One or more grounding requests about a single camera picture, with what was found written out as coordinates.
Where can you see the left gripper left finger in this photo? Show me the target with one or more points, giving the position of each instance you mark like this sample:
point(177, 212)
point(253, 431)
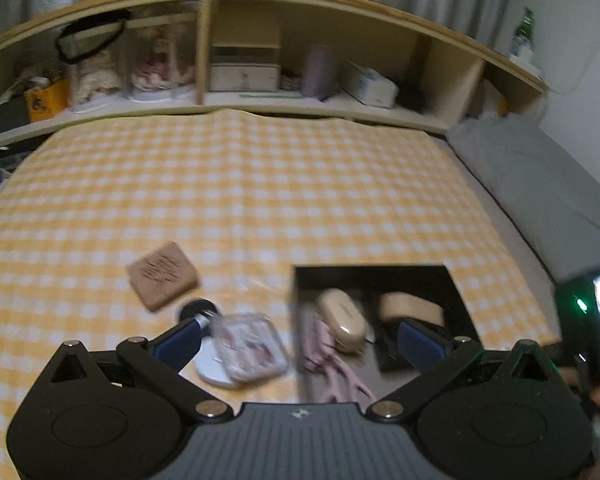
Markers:
point(156, 366)

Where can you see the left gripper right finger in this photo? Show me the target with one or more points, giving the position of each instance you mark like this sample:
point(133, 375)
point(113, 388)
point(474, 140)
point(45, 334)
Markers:
point(423, 347)

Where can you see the black cardboard box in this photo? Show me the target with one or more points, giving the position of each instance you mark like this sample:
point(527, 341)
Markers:
point(379, 365)

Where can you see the beige oval case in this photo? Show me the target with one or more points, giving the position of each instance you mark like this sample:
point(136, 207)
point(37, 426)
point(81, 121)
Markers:
point(345, 322)

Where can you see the pink eyelash curler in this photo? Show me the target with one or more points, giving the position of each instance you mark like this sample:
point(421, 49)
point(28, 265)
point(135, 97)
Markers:
point(320, 356)

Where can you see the black round compact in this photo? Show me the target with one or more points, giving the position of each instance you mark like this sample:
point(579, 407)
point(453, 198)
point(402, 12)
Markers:
point(202, 311)

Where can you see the white round disc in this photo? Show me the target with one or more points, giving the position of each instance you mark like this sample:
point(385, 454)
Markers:
point(210, 368)

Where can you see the wooden oval brush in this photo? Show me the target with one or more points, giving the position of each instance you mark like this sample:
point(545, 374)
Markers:
point(397, 305)

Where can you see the carved wooden block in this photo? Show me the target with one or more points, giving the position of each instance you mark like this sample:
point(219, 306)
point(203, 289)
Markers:
point(161, 276)

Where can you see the clear press-on nail box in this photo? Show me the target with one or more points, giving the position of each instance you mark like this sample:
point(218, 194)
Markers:
point(249, 347)

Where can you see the yellow checkered tablecloth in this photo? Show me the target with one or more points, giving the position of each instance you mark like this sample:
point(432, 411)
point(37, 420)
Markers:
point(247, 198)

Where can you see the grey pillow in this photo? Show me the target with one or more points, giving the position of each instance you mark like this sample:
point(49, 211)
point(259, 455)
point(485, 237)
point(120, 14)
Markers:
point(552, 200)

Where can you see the white tissue box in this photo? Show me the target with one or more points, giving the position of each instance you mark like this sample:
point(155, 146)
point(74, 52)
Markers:
point(368, 86)

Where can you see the yellow box on shelf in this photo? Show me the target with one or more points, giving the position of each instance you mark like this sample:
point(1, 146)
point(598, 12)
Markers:
point(46, 103)

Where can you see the lilac bottle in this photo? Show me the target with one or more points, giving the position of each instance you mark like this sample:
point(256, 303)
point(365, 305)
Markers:
point(319, 78)

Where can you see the white mini drawer unit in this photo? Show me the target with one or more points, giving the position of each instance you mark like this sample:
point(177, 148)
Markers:
point(248, 68)

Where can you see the clear doll case right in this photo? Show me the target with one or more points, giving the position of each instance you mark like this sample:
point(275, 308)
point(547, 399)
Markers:
point(161, 62)

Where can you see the clear doll case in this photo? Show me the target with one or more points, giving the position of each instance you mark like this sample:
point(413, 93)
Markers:
point(161, 62)
point(93, 58)

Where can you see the clear doll case left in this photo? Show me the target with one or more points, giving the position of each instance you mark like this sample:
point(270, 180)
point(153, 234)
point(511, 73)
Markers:
point(93, 58)

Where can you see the green glass bottle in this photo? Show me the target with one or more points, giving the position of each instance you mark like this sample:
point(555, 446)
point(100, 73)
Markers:
point(521, 45)

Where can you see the wooden headboard shelf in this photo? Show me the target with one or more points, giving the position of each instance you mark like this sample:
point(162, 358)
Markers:
point(354, 59)

